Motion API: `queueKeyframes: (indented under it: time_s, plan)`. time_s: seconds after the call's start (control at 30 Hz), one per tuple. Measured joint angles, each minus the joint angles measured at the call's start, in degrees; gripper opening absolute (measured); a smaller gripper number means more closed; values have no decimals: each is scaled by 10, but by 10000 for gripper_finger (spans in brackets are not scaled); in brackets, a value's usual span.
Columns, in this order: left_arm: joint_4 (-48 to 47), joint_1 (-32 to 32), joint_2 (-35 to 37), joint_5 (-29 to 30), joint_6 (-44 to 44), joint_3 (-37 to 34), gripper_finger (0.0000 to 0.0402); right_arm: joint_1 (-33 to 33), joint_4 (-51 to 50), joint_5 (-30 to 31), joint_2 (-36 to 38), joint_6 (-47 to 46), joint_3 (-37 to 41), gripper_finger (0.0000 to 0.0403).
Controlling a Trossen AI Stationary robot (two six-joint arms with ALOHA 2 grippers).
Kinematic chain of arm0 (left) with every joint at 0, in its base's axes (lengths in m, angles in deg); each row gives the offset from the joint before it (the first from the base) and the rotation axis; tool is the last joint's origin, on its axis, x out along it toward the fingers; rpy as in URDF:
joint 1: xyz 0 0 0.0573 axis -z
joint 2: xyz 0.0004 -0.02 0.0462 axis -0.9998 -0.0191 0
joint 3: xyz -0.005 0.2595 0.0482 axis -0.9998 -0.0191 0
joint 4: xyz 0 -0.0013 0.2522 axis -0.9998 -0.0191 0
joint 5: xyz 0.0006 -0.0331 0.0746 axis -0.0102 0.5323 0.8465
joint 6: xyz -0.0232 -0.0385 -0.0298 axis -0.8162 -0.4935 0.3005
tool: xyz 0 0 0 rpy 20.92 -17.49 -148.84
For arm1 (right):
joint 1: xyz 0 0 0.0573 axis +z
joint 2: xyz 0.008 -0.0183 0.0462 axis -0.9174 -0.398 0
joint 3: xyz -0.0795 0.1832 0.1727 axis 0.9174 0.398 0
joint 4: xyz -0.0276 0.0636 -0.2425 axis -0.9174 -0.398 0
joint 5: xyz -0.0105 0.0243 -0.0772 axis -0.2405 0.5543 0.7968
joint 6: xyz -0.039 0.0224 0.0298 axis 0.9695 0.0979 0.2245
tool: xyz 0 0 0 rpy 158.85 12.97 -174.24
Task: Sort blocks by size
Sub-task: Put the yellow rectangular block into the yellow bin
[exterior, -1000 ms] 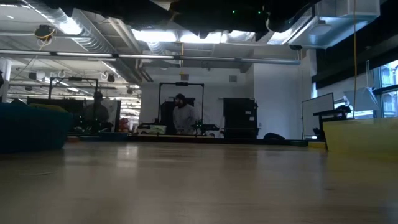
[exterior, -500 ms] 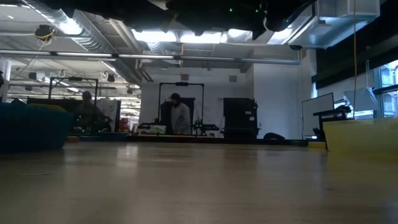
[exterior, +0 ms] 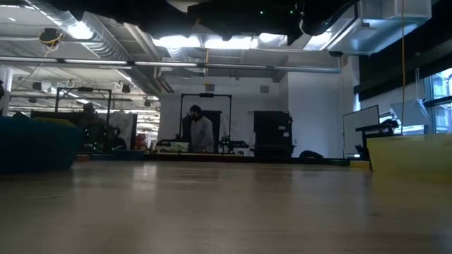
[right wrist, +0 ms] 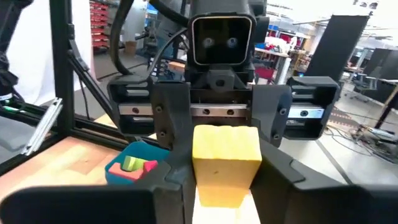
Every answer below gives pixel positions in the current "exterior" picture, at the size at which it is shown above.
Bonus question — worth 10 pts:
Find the yellow plastic bin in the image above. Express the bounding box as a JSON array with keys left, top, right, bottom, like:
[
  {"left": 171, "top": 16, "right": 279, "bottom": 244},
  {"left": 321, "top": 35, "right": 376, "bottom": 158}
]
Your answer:
[{"left": 366, "top": 133, "right": 452, "bottom": 181}]

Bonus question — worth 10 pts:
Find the bright ceiling light panel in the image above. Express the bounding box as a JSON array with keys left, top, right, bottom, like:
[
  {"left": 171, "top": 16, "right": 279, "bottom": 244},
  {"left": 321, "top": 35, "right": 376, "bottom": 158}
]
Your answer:
[
  {"left": 151, "top": 34, "right": 202, "bottom": 49},
  {"left": 203, "top": 35, "right": 254, "bottom": 50}
]

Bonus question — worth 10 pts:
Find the long ceiling pipe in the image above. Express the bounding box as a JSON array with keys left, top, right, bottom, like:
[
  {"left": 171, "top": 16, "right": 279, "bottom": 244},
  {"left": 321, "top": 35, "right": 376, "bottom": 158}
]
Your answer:
[{"left": 0, "top": 55, "right": 342, "bottom": 74}]

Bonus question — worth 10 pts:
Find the black backdrop panel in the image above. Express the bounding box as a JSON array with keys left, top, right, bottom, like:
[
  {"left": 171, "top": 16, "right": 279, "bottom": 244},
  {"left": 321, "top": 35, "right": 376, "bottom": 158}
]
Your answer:
[{"left": 182, "top": 110, "right": 222, "bottom": 151}]

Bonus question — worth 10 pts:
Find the person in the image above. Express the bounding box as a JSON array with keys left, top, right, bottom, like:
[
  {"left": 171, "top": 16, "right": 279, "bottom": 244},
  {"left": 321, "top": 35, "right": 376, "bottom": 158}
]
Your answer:
[
  {"left": 78, "top": 102, "right": 107, "bottom": 149},
  {"left": 189, "top": 104, "right": 215, "bottom": 153}
]

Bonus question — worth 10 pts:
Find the black cabinet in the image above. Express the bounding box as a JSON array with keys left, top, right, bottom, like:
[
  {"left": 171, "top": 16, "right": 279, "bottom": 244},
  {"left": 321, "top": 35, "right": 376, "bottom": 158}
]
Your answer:
[{"left": 253, "top": 110, "right": 295, "bottom": 158}]

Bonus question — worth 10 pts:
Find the black background machine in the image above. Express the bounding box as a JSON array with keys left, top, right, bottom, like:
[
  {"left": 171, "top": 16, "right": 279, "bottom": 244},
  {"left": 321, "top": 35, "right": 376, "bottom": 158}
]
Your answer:
[{"left": 218, "top": 135, "right": 250, "bottom": 155}]

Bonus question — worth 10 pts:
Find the red background object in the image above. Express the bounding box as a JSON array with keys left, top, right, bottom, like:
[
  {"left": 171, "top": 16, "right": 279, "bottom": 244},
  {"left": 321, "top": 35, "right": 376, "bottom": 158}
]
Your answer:
[{"left": 135, "top": 133, "right": 148, "bottom": 151}]

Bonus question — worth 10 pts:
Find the white printed cloth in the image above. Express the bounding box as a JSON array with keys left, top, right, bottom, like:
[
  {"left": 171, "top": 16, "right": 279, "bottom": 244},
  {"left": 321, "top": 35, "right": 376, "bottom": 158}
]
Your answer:
[{"left": 105, "top": 111, "right": 138, "bottom": 149}]

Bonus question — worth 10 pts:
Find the black bag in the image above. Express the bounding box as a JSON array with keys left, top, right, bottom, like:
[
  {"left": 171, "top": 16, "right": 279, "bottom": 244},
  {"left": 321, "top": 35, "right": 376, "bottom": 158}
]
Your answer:
[{"left": 299, "top": 150, "right": 326, "bottom": 160}]

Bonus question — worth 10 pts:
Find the whiteboard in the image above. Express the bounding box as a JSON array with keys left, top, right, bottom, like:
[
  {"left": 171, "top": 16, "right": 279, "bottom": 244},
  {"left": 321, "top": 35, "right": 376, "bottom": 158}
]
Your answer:
[{"left": 341, "top": 104, "right": 381, "bottom": 158}]

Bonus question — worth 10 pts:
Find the window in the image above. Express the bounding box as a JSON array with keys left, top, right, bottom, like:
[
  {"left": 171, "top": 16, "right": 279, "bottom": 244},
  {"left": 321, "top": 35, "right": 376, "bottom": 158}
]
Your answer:
[{"left": 429, "top": 68, "right": 452, "bottom": 134}]

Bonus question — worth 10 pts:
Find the blue plastic bin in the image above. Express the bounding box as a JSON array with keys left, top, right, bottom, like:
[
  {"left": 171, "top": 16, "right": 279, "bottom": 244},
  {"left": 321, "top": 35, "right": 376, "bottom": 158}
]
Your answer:
[{"left": 0, "top": 116, "right": 84, "bottom": 174}]

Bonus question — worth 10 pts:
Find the black aluminium table frame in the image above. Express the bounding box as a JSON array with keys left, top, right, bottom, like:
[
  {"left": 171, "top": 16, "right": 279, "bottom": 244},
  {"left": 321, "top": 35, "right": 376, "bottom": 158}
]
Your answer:
[{"left": 76, "top": 153, "right": 350, "bottom": 166}]

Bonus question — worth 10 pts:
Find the silver ventilation duct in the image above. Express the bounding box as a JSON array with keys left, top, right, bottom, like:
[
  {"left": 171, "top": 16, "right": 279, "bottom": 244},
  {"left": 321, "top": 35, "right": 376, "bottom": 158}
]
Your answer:
[{"left": 328, "top": 0, "right": 434, "bottom": 56}]

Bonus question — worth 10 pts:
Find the black ceiling cable reel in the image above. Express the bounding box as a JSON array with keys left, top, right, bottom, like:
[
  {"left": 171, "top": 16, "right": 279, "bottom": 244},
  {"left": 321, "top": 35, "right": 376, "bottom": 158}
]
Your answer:
[{"left": 38, "top": 28, "right": 64, "bottom": 49}]

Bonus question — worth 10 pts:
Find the yellow hanging cable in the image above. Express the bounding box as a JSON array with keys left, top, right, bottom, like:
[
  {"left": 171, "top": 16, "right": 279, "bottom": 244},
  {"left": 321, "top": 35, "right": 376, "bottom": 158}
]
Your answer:
[{"left": 400, "top": 0, "right": 406, "bottom": 135}]

